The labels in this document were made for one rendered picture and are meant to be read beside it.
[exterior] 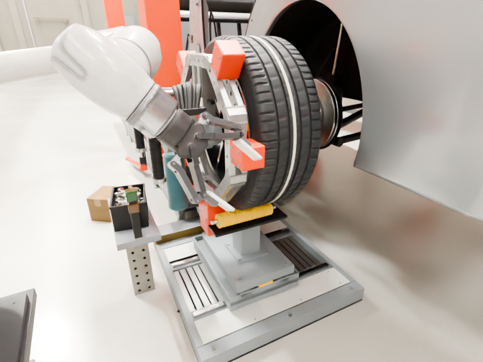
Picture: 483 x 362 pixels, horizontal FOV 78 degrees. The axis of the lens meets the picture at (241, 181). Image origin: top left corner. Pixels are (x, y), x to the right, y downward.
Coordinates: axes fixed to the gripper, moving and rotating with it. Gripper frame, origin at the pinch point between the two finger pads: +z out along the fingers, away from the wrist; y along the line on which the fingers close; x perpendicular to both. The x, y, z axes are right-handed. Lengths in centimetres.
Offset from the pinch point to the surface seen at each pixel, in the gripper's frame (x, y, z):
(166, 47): -80, -62, -29
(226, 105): -20.6, -24.1, -6.0
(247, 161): -15.7, -11.9, 6.6
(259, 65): -16.7, -40.0, -5.1
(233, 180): -27.7, -9.3, 11.2
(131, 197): -59, 9, -7
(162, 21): -76, -68, -37
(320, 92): -35, -70, 31
